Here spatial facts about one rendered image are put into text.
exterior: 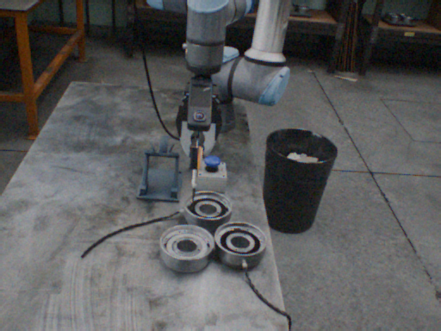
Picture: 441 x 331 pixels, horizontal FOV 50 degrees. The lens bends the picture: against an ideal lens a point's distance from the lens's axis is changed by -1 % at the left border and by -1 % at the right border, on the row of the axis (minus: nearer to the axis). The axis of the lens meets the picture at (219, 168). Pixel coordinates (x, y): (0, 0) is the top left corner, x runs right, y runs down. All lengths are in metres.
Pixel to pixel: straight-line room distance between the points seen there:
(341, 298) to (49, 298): 1.45
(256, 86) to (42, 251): 0.70
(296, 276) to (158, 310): 1.35
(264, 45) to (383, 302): 1.28
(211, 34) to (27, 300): 0.58
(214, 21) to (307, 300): 1.41
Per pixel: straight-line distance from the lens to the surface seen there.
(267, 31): 1.32
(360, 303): 2.14
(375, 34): 4.61
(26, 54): 2.91
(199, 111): 0.92
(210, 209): 1.07
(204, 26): 0.92
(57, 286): 0.92
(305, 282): 2.14
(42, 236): 1.04
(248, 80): 1.33
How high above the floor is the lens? 1.45
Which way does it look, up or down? 31 degrees down
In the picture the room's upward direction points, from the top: 6 degrees clockwise
